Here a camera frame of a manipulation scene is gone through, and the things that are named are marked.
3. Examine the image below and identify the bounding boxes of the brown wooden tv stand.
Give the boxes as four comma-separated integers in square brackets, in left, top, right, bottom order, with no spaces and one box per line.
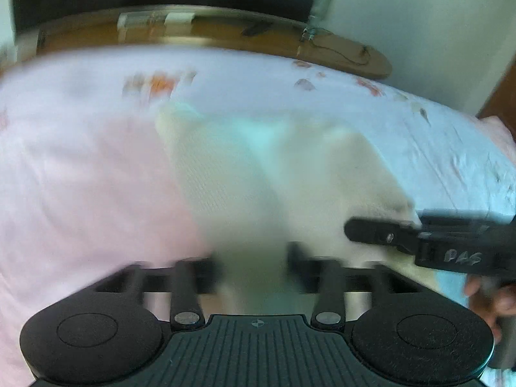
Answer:
[36,5,393,80]

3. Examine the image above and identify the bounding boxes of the person's right hand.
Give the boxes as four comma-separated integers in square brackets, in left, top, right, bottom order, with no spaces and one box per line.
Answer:
[463,275,515,343]

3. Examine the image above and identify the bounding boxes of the black remote control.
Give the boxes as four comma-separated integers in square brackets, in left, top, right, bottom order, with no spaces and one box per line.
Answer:
[241,22,272,38]

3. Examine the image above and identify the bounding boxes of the silver set-top box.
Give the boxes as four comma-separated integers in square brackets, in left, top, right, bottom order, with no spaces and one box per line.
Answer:
[116,11,195,32]

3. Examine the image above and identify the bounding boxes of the cream white knit garment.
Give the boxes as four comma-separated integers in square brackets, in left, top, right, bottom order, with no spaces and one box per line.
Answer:
[156,104,438,314]

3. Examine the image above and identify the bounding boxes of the clear glass vase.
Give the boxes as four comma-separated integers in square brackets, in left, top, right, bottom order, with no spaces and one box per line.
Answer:
[307,0,342,29]

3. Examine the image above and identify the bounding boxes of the thin black cable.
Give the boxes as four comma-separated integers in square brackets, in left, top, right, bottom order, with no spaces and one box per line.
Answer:
[300,27,372,67]

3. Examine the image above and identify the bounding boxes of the pink floral bed sheet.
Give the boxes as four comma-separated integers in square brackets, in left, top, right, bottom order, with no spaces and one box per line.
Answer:
[1,46,515,386]

